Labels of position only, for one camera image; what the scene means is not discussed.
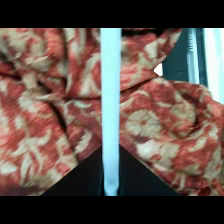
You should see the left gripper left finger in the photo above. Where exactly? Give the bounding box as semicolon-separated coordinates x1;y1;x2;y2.
43;146;103;197

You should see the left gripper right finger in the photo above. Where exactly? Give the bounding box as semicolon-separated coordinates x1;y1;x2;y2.
119;144;181;197

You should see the red patterned garment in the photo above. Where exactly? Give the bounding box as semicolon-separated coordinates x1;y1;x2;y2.
0;28;224;197

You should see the pale blue strip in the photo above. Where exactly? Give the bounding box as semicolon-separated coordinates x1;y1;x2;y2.
99;28;123;197

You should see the silver frame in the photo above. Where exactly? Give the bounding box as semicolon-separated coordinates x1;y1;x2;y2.
186;28;224;105

